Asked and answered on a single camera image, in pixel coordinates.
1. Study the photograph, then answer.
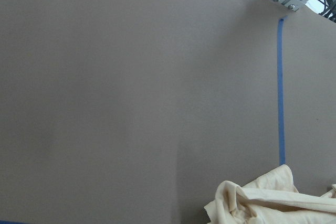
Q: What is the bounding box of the yellow long sleeve shirt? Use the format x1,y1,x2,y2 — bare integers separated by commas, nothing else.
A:
204,165,335,223

